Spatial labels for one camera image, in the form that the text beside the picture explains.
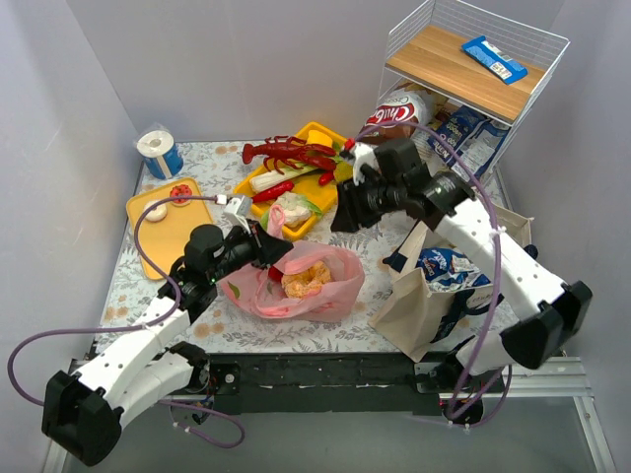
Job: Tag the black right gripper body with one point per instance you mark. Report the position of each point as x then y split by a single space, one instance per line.
352 208

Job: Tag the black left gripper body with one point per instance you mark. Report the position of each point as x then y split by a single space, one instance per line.
261 242

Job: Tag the red toy bell pepper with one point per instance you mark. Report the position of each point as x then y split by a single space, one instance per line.
274 274

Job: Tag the pink plastic bag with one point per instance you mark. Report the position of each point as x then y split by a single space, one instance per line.
251 290

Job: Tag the blue Doritos chips bag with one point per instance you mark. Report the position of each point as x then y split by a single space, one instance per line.
448 271

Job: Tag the beige canvas tote bag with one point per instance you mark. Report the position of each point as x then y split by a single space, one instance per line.
415 317

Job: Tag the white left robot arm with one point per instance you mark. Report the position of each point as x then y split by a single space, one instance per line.
86 411

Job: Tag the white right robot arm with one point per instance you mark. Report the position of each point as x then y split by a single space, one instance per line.
549 310

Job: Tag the yellow food tray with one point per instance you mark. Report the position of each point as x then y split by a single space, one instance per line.
323 196

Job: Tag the floral table mat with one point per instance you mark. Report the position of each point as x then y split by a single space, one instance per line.
224 328

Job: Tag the small red toy pepper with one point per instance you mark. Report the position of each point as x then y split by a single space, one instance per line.
326 178

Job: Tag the orange donut tray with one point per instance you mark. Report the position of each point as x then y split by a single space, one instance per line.
164 241

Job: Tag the toy cauliflower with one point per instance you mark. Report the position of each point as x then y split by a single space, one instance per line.
296 209

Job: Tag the red toy chili pepper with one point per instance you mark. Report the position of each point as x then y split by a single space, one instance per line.
273 192

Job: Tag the white glazed donut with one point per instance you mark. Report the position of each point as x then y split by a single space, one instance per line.
155 212

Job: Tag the red strawberry donut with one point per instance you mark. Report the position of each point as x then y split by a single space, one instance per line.
181 194

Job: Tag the brown Chula chips bag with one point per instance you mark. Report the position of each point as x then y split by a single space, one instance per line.
406 104

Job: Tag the white toy celery stalk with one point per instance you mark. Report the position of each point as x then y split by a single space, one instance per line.
272 178

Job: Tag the red toy lobster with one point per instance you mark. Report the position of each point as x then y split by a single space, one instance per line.
281 152

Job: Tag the blue Kettle chips bag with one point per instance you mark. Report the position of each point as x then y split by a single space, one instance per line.
475 137

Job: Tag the toilet paper roll pack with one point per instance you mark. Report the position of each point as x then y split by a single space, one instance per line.
160 153

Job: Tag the small blue snack packet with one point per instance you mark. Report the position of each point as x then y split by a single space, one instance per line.
503 66

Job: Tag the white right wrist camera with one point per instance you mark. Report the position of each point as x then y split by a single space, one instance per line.
361 155

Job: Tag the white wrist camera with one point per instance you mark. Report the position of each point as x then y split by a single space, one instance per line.
235 209
361 155

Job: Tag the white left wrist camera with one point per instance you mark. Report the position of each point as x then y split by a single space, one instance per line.
235 209

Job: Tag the white wire shelf rack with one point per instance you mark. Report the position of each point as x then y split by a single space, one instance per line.
426 48

